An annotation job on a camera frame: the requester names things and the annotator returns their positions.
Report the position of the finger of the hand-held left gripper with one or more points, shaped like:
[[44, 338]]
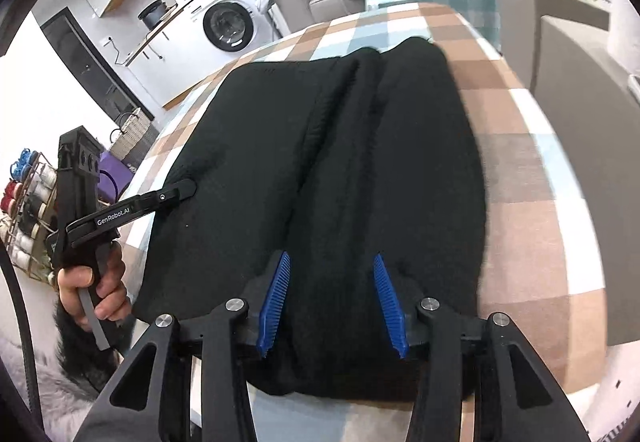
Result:
[[170, 194]]

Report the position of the person's left hand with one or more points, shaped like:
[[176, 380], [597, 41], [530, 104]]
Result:
[[115, 287]]

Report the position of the dark door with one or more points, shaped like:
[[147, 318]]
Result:
[[85, 61]]

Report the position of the wicker basket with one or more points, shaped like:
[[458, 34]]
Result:
[[130, 134]]

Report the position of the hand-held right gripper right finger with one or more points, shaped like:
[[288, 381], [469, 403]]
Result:
[[390, 307]]

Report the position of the person's left forearm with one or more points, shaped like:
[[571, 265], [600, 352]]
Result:
[[80, 362]]

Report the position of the white washing machine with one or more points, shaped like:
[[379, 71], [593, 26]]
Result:
[[227, 26]]

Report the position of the large beige box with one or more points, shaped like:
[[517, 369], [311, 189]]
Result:
[[590, 121]]

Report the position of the black knit sweater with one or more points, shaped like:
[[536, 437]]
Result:
[[350, 146]]

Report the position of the wooden shoe rack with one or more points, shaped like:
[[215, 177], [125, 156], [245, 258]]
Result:
[[37, 155]]

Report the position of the white kitchen counter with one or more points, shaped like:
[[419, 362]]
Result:
[[170, 66]]

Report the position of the purple bag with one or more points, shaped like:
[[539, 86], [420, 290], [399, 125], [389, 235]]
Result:
[[112, 171]]

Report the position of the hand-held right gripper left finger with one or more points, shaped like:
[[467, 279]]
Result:
[[274, 307]]

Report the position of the dark cooking pot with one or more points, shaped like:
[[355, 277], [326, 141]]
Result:
[[152, 16]]

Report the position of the small beige box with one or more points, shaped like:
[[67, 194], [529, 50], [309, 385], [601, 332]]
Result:
[[520, 21]]

